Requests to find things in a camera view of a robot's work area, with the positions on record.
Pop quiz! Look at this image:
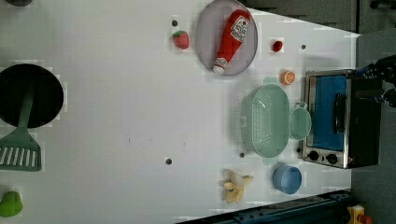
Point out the mint green plastic strainer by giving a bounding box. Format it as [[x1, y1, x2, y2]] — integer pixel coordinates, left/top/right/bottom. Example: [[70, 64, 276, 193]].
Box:
[[240, 77, 290, 165]]

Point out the red plush strawberry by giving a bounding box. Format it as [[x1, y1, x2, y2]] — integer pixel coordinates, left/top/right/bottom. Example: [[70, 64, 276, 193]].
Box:
[[172, 31, 190, 49]]

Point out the peeled plush banana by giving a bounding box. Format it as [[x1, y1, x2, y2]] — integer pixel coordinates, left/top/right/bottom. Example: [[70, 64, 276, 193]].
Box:
[[219, 169, 254, 203]]

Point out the grey round plate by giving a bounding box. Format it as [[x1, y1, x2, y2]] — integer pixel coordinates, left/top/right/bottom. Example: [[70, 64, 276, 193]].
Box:
[[195, 0, 258, 76]]

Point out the red plush ketchup bottle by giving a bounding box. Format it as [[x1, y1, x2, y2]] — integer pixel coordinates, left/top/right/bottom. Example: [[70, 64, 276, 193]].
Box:
[[213, 9, 250, 75]]

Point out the small mint green cup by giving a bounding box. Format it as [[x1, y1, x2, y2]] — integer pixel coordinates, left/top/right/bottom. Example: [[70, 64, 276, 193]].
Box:
[[289, 102, 312, 141]]

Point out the small red toy fruit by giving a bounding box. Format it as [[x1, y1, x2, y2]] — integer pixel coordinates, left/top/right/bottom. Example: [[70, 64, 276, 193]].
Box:
[[273, 41, 283, 52]]

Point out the blue plastic bowl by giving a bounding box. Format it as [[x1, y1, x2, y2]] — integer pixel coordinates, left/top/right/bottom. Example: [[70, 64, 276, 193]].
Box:
[[272, 164, 302, 195]]

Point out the silver black toaster oven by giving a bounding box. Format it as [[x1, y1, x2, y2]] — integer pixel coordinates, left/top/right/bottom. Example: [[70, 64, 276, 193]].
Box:
[[302, 69, 382, 169]]

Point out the black frying pan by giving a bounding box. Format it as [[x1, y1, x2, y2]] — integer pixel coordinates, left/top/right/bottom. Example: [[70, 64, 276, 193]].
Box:
[[0, 63, 64, 129]]

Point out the green slotted spatula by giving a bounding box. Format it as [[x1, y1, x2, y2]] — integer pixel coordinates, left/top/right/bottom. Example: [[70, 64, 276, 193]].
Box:
[[0, 90, 41, 172]]

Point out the yellow red toy object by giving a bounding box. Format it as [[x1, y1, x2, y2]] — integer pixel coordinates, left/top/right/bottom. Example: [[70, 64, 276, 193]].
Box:
[[347, 204, 373, 224]]

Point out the green toy pear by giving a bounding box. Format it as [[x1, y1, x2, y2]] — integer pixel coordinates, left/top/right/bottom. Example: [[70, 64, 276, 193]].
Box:
[[0, 191, 23, 217]]

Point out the dark round object top corner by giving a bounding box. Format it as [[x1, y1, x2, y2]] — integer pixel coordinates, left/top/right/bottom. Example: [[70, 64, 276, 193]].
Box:
[[5, 0, 33, 7]]

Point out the blue metal frame rail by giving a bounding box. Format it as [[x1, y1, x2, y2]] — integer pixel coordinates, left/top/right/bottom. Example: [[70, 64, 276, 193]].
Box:
[[178, 190, 357, 224]]

